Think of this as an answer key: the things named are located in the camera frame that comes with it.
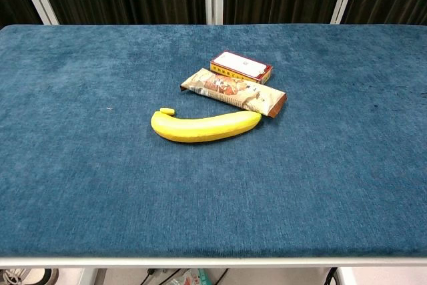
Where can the blue velvet table cloth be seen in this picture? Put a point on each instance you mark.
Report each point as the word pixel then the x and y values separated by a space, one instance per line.
pixel 100 165

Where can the teal and white bag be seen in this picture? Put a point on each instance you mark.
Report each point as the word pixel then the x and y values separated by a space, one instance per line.
pixel 191 277

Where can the yellow banana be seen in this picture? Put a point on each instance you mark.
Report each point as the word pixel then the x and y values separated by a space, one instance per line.
pixel 200 129

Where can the white table frame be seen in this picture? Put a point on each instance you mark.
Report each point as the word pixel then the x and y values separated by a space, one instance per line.
pixel 213 262

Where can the red and white box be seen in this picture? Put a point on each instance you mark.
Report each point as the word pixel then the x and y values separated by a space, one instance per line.
pixel 241 66

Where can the brown snack bar wrapper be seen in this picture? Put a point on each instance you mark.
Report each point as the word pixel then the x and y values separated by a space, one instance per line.
pixel 233 93

